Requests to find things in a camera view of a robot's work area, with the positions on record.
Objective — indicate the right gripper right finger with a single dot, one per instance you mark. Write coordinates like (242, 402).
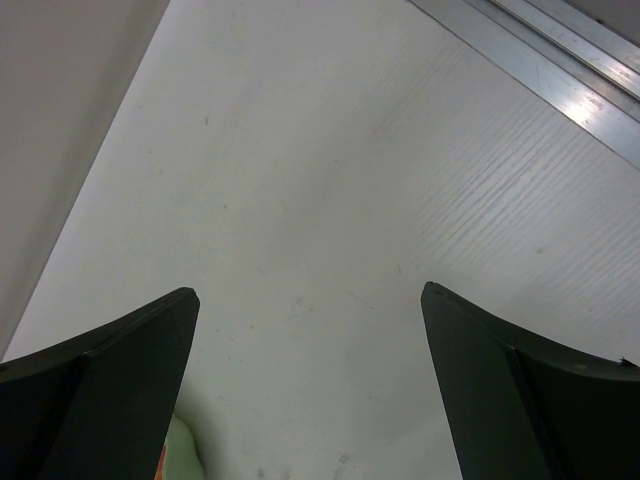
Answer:
(521, 406)

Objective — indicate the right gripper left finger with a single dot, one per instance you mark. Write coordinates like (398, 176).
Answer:
(99, 405)

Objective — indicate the green wavy fruit bowl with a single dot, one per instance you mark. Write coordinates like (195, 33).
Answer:
(179, 459)

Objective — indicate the right aluminium table rail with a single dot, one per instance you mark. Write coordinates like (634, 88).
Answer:
(576, 65)

